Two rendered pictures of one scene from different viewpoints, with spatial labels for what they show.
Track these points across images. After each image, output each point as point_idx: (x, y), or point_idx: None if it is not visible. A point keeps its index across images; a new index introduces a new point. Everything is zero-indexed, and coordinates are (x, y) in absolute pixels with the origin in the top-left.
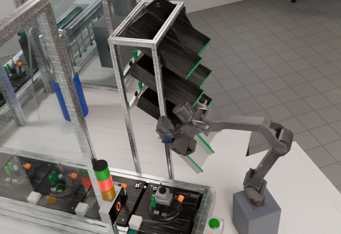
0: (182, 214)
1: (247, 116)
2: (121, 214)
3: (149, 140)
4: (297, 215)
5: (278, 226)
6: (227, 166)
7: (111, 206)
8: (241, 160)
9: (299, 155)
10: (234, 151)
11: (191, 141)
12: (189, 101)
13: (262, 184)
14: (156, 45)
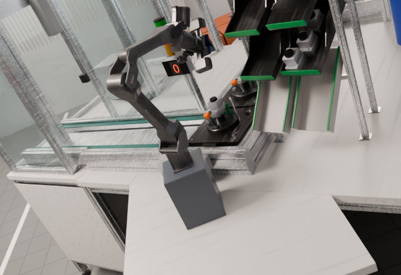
0: (212, 136)
1: (142, 42)
2: (225, 102)
3: (364, 103)
4: (211, 252)
5: (176, 209)
6: (311, 178)
7: (167, 61)
8: (321, 191)
9: (333, 266)
10: (343, 182)
11: (200, 61)
12: (242, 30)
13: (175, 148)
14: None
